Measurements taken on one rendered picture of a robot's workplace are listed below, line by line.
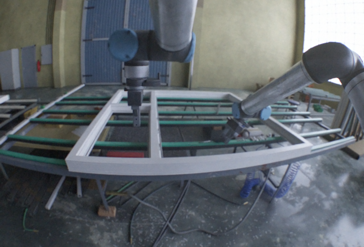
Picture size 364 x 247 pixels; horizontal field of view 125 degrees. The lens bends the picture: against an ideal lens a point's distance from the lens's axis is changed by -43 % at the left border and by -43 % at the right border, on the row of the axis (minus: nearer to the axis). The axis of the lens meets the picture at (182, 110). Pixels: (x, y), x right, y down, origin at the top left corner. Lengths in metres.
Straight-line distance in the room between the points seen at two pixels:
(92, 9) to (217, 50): 5.83
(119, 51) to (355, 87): 0.70
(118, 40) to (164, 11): 0.21
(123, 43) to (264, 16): 8.90
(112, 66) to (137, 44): 6.90
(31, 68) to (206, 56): 8.59
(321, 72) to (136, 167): 0.78
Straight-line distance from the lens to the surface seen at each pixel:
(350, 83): 0.62
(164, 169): 0.78
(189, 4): 0.28
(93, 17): 7.75
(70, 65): 8.14
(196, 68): 7.00
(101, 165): 0.79
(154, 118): 1.20
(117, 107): 1.55
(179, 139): 1.64
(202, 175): 0.87
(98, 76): 7.57
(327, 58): 0.54
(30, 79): 9.67
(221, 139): 1.10
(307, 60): 0.55
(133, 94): 0.57
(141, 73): 0.58
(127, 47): 0.44
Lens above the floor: 1.39
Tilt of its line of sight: 19 degrees down
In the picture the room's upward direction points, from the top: 4 degrees clockwise
